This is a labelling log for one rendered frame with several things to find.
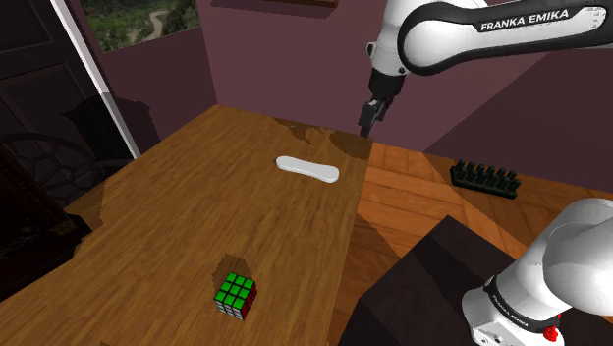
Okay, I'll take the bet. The colourful puzzle cube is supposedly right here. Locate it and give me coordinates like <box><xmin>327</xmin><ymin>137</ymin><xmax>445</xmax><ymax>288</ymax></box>
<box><xmin>213</xmin><ymin>271</ymin><xmax>258</xmax><ymax>321</ymax></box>

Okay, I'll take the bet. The landscape wall picture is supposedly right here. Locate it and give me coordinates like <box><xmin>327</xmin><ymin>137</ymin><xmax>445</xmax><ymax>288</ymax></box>
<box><xmin>79</xmin><ymin>0</ymin><xmax>202</xmax><ymax>54</ymax></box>

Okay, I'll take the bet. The black toothed rack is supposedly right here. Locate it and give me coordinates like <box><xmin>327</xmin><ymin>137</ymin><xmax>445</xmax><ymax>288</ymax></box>
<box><xmin>450</xmin><ymin>159</ymin><xmax>523</xmax><ymax>201</ymax></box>

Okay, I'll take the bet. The dark door with white frame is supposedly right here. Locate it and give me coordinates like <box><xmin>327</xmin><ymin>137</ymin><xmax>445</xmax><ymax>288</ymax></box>
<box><xmin>0</xmin><ymin>0</ymin><xmax>142</xmax><ymax>162</ymax></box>

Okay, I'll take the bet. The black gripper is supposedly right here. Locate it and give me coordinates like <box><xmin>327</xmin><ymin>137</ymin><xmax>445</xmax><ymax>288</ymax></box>
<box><xmin>359</xmin><ymin>68</ymin><xmax>407</xmax><ymax>141</ymax></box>

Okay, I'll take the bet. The dark round-backed chair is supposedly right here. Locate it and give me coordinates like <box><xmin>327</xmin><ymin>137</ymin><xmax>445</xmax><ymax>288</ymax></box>
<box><xmin>0</xmin><ymin>132</ymin><xmax>136</xmax><ymax>208</ymax></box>

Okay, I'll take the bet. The white flat oblong remote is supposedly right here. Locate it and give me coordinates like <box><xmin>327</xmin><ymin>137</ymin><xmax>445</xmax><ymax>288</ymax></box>
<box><xmin>275</xmin><ymin>155</ymin><xmax>341</xmax><ymax>184</ymax></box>

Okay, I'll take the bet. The dark robot stand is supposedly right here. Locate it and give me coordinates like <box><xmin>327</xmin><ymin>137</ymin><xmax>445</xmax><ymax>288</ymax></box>
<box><xmin>337</xmin><ymin>214</ymin><xmax>613</xmax><ymax>346</ymax></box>

